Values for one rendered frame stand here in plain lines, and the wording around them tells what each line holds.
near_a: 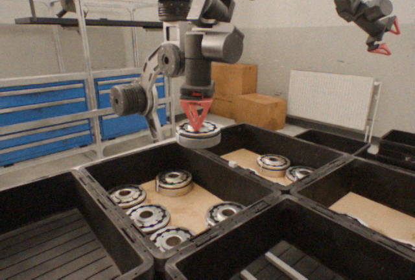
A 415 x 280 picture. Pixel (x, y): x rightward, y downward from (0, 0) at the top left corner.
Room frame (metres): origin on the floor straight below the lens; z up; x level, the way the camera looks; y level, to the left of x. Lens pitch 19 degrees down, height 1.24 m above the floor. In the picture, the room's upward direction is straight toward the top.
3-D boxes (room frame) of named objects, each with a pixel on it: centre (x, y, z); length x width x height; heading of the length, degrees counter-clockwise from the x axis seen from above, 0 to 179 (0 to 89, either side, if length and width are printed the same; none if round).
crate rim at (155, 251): (0.57, 0.08, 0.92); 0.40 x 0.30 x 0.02; 40
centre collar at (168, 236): (0.44, 0.06, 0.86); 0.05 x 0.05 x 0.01
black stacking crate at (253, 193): (0.57, 0.08, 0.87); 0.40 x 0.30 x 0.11; 40
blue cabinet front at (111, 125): (2.66, 0.70, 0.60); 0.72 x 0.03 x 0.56; 134
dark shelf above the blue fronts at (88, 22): (2.72, 0.97, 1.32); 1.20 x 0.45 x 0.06; 134
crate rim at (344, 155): (0.76, -0.15, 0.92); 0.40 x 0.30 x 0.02; 40
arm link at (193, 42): (0.61, 0.01, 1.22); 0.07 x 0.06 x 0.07; 43
